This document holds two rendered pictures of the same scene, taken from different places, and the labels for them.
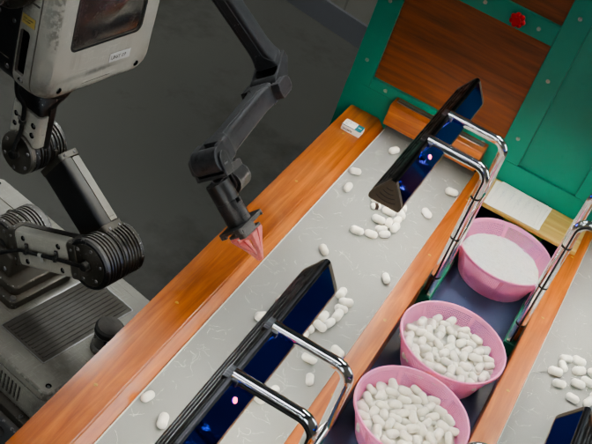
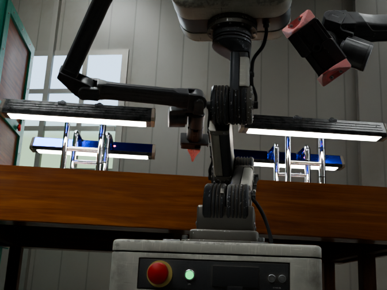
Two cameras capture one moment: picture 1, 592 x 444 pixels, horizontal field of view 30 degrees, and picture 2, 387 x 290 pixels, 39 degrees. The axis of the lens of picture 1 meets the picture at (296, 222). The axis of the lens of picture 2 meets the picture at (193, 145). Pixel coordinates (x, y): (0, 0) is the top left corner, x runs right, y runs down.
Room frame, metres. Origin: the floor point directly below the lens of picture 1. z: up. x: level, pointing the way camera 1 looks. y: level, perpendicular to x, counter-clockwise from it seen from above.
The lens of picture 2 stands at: (2.48, 1.94, 0.36)
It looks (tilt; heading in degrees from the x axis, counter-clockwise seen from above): 16 degrees up; 253
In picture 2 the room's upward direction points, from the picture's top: 3 degrees clockwise
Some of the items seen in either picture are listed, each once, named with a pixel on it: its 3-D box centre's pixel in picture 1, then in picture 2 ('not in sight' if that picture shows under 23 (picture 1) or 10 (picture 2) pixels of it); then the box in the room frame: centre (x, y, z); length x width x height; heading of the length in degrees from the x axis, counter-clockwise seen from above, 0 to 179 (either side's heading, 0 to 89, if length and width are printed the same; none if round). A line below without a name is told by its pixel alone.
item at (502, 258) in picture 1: (497, 266); not in sight; (2.43, -0.55, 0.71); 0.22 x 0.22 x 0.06
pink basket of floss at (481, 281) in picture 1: (499, 262); not in sight; (2.43, -0.55, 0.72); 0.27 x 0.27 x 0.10
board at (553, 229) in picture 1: (528, 212); not in sight; (2.64, -0.60, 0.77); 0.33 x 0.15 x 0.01; 77
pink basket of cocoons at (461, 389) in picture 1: (446, 354); not in sight; (2.00, -0.45, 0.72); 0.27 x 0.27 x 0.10
